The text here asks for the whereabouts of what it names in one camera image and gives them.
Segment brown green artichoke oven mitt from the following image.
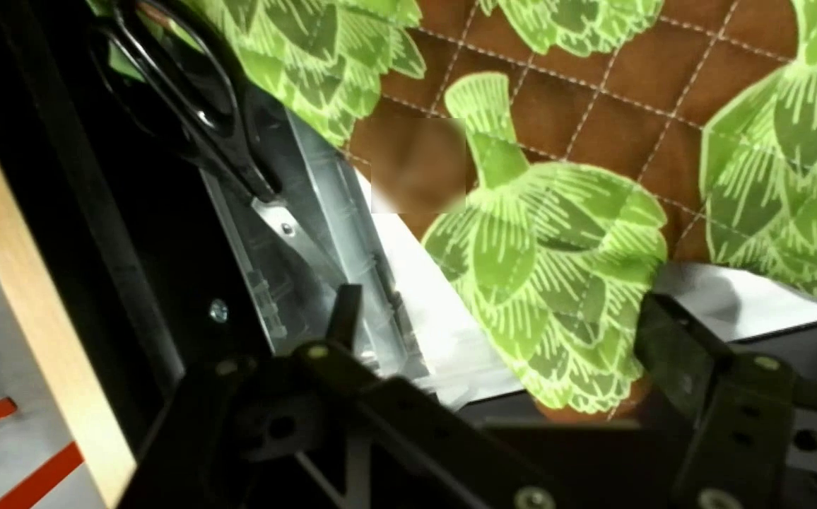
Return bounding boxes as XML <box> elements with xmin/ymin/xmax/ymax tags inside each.
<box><xmin>183</xmin><ymin>0</ymin><xmax>817</xmax><ymax>419</ymax></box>

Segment black handled scissors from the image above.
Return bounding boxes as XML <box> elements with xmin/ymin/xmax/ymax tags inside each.
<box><xmin>86</xmin><ymin>0</ymin><xmax>339</xmax><ymax>281</ymax></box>

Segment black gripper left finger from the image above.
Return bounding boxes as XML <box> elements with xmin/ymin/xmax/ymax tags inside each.
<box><xmin>121</xmin><ymin>284</ymin><xmax>403</xmax><ymax>509</ymax></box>

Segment clear plastic tray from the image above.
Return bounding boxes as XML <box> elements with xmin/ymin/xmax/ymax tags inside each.
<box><xmin>196</xmin><ymin>87</ymin><xmax>432</xmax><ymax>384</ymax></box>

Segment orange metal frame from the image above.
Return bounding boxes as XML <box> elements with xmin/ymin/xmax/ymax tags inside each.
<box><xmin>0</xmin><ymin>393</ymin><xmax>87</xmax><ymax>509</ymax></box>

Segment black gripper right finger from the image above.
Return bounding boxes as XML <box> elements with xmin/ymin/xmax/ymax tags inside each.
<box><xmin>637</xmin><ymin>292</ymin><xmax>801</xmax><ymax>509</ymax></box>

